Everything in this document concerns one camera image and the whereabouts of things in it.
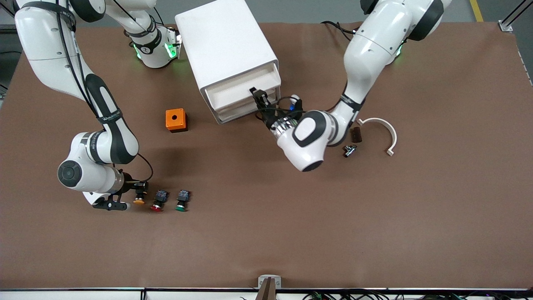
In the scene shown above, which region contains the yellow push button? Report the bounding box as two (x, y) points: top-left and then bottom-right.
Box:
(133, 183), (149, 205)

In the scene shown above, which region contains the red push button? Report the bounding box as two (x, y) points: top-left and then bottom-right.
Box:
(151, 190), (169, 212)

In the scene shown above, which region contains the green push button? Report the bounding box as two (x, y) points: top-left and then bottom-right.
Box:
(174, 190), (191, 212)

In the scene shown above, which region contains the white drawer cabinet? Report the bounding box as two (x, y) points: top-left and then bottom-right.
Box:
(175, 0), (281, 125)

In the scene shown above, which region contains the white curved plastic clamp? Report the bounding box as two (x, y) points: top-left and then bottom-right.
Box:
(357, 117), (398, 157)

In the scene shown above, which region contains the orange button enclosure box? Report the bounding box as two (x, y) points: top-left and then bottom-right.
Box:
(165, 108), (188, 133)

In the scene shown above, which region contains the black base cable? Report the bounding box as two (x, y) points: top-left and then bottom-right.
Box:
(321, 20), (354, 42)

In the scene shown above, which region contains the white table edge rail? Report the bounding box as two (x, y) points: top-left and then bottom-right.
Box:
(0, 288), (533, 300)

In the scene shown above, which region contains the grey metal bracket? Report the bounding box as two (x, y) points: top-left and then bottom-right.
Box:
(258, 275), (281, 289)

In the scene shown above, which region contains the brown post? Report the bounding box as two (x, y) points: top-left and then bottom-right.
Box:
(255, 278), (277, 300)

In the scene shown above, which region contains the aluminium frame profile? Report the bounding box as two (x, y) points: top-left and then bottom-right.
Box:
(498, 0), (533, 32)

